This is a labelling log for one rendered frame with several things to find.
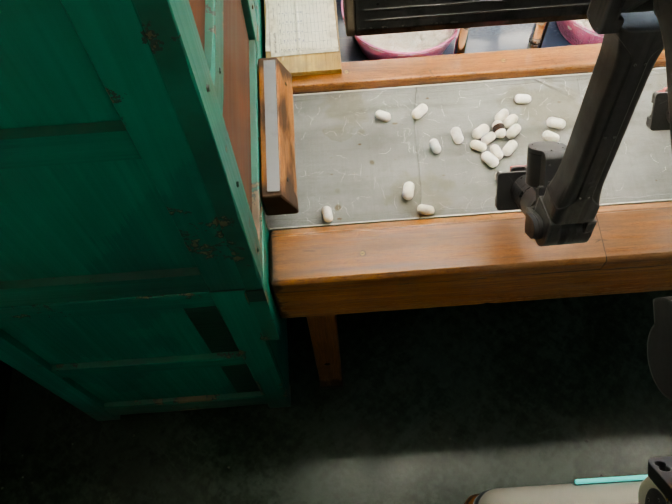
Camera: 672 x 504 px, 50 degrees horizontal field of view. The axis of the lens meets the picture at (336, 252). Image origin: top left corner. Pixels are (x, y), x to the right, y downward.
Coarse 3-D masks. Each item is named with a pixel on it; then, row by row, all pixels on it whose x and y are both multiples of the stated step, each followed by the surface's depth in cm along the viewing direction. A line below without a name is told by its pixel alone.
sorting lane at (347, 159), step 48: (336, 96) 144; (384, 96) 144; (432, 96) 144; (480, 96) 143; (576, 96) 143; (336, 144) 140; (384, 144) 139; (624, 144) 138; (336, 192) 135; (384, 192) 135; (432, 192) 134; (480, 192) 134; (624, 192) 133
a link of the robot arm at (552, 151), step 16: (528, 144) 108; (544, 144) 108; (560, 144) 108; (528, 160) 108; (544, 160) 104; (560, 160) 104; (528, 176) 108; (544, 176) 105; (544, 192) 106; (528, 208) 106; (528, 224) 105
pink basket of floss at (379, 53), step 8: (456, 32) 146; (360, 40) 147; (448, 40) 146; (360, 48) 156; (368, 48) 149; (376, 48) 146; (432, 48) 145; (440, 48) 148; (368, 56) 154; (376, 56) 151; (384, 56) 149; (392, 56) 147; (400, 56) 147; (408, 56) 147; (416, 56) 147
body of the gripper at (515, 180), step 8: (496, 176) 118; (504, 176) 118; (512, 176) 118; (520, 176) 118; (504, 184) 118; (512, 184) 118; (520, 184) 116; (496, 192) 119; (504, 192) 119; (512, 192) 118; (520, 192) 114; (496, 200) 120; (504, 200) 119; (512, 200) 119; (520, 200) 114; (504, 208) 120; (512, 208) 120; (520, 208) 115
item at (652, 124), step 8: (656, 96) 120; (664, 96) 120; (656, 104) 121; (664, 104) 121; (656, 112) 122; (664, 112) 122; (648, 120) 124; (656, 120) 122; (664, 120) 122; (656, 128) 123; (664, 128) 123
